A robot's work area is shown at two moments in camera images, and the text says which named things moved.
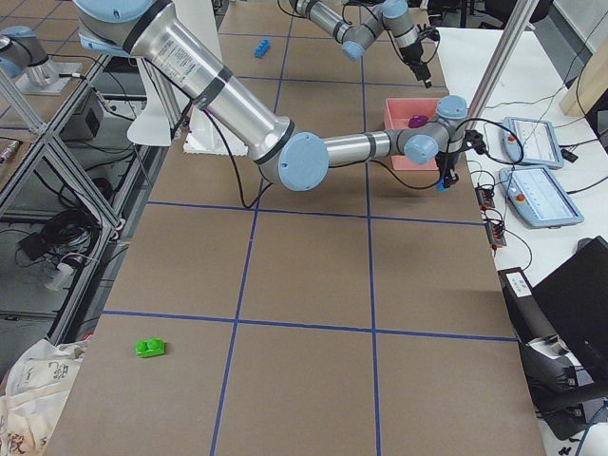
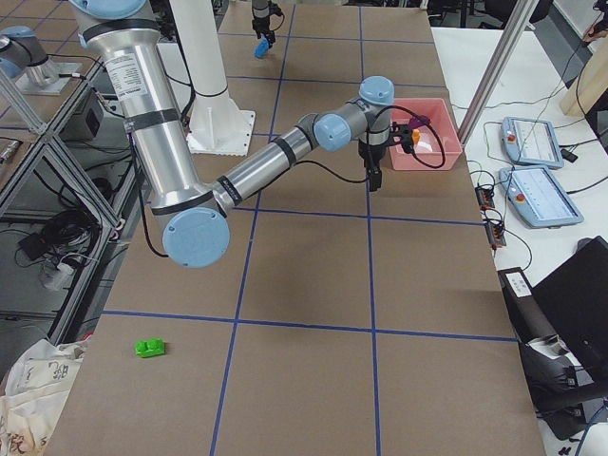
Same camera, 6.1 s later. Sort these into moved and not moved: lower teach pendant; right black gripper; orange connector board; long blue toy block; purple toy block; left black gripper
Moved: right black gripper; left black gripper
Not moved: long blue toy block; purple toy block; orange connector board; lower teach pendant
